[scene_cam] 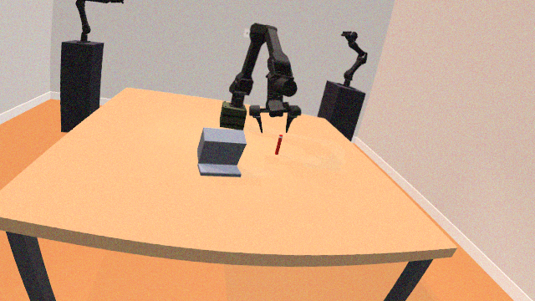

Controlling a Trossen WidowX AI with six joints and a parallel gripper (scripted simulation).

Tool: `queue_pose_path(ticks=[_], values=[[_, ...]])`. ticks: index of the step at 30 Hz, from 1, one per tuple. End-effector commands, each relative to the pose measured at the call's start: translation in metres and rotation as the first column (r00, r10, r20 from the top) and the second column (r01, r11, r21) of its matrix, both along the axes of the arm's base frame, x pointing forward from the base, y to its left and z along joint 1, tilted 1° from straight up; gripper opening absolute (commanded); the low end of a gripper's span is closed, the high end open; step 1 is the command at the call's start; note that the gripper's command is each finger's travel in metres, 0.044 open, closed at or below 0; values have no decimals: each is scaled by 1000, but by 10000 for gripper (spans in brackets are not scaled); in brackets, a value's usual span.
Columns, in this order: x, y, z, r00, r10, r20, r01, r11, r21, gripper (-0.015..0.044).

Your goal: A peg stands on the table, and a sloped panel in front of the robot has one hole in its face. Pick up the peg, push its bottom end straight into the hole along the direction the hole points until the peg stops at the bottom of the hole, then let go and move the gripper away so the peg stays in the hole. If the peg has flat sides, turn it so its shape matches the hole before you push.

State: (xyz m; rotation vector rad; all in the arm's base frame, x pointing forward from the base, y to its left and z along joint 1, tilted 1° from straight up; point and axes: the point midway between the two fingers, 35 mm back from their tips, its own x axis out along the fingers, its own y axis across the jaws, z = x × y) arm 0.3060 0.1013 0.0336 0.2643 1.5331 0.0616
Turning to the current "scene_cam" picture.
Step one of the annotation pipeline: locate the red peg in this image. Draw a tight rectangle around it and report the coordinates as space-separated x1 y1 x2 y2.
275 135 283 155

